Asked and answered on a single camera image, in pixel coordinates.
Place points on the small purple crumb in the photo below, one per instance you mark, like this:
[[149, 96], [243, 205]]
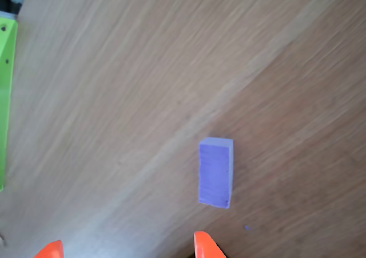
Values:
[[247, 227]]

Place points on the green plastic robot part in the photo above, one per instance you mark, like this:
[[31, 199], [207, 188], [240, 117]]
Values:
[[5, 97]]

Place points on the purple foam block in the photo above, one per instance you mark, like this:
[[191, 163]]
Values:
[[215, 173]]

